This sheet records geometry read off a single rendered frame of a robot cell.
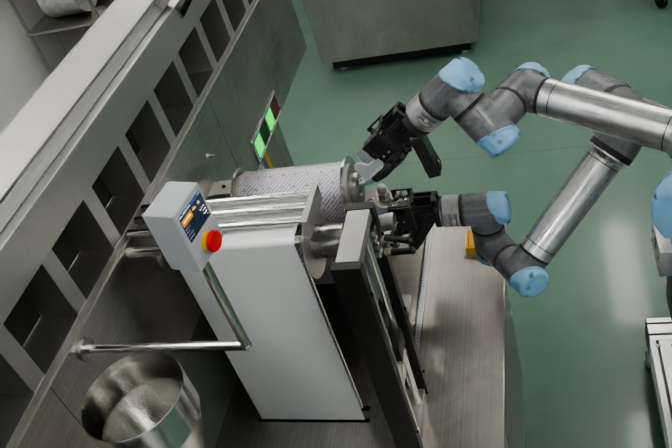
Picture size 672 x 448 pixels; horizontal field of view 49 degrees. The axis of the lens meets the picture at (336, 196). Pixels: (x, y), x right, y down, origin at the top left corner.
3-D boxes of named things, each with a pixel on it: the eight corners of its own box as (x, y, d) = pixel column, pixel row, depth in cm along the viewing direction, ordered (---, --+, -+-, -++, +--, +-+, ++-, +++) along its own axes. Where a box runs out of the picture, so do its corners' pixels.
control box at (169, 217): (212, 274, 97) (183, 218, 91) (171, 270, 99) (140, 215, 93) (234, 236, 101) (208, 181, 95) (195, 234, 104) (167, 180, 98)
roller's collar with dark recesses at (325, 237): (347, 264, 136) (338, 239, 133) (316, 265, 138) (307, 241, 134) (352, 239, 141) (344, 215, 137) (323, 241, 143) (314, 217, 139)
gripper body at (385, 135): (364, 130, 155) (400, 94, 148) (396, 152, 158) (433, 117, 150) (359, 152, 150) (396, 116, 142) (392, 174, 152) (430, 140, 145)
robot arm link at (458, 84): (482, 93, 134) (450, 59, 134) (442, 129, 141) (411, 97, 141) (494, 80, 140) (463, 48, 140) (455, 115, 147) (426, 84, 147)
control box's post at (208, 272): (249, 349, 112) (201, 257, 100) (240, 349, 113) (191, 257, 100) (252, 340, 113) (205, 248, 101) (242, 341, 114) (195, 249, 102)
